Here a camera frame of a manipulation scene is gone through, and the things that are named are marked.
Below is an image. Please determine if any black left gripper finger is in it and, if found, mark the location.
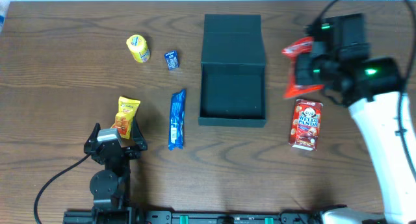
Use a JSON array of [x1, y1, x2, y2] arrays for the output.
[[131, 118, 148, 151], [84, 123, 101, 149]]

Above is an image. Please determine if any red Hacks candy bag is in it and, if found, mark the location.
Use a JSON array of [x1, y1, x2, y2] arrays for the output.
[[281, 36, 324, 99]]

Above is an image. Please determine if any blue Oreo cookie pack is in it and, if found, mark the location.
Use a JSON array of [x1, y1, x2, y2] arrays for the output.
[[168, 89, 186, 151]]

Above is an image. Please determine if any red Hello Panda box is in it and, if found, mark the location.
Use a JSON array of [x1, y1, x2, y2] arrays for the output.
[[289, 99, 323, 151]]

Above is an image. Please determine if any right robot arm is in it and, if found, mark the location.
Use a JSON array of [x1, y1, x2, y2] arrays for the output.
[[282, 36, 415, 223]]

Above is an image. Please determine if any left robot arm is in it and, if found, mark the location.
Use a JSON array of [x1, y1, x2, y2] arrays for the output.
[[84, 119, 148, 212]]

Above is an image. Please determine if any yellow orange snack bag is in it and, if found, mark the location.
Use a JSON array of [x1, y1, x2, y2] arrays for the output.
[[112, 96, 141, 139]]

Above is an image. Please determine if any small blue snack packet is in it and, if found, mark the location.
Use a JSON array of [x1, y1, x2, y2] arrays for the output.
[[164, 50, 179, 70]]

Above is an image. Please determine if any dark green gift box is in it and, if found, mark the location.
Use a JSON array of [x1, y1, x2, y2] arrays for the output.
[[198, 14, 267, 127]]

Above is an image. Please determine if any yellow candy canister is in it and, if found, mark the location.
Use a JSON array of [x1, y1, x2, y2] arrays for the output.
[[126, 34, 151, 63]]

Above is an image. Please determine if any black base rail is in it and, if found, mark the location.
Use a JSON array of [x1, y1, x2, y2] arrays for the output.
[[62, 207, 323, 224]]

